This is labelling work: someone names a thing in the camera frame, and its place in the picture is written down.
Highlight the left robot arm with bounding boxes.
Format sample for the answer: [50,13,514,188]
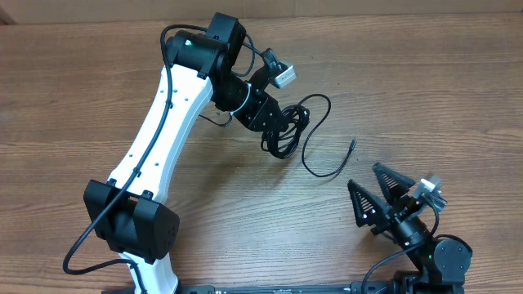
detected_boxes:
[83,13,296,293]

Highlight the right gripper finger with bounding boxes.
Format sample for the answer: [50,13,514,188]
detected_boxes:
[347,180,391,228]
[373,163,415,203]

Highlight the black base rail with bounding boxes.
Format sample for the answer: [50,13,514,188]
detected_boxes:
[101,280,465,294]

